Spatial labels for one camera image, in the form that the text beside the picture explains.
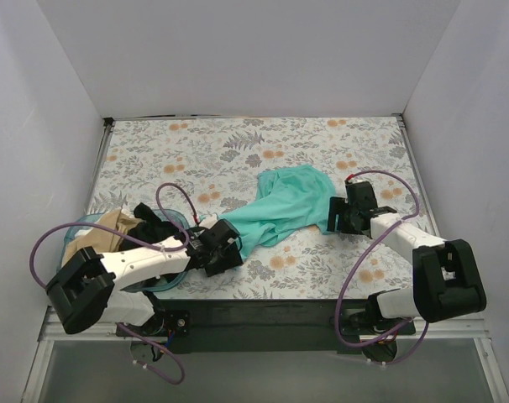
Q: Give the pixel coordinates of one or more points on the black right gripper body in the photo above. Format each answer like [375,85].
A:
[336,217]

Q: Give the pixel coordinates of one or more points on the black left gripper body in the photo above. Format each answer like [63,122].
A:
[228,255]

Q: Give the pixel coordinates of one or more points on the teal t shirt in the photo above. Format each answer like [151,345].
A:
[287,200]

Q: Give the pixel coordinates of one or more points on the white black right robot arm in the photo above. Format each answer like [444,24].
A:
[446,281]

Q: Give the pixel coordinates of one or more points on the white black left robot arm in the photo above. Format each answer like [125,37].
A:
[92,288]

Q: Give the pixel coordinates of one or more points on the clear blue plastic basket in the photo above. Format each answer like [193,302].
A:
[127,245]

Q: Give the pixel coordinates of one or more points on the black t shirt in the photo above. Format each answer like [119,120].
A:
[152,229]

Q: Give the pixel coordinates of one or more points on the floral patterned table mat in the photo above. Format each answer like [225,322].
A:
[203,166]

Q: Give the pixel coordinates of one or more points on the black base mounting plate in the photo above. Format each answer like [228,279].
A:
[223,326]

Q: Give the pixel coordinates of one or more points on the beige t shirt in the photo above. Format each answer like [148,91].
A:
[102,241]

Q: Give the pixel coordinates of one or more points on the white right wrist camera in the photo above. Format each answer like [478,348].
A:
[353,179]

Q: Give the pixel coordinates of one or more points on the aluminium frame rail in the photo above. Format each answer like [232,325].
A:
[469,327]

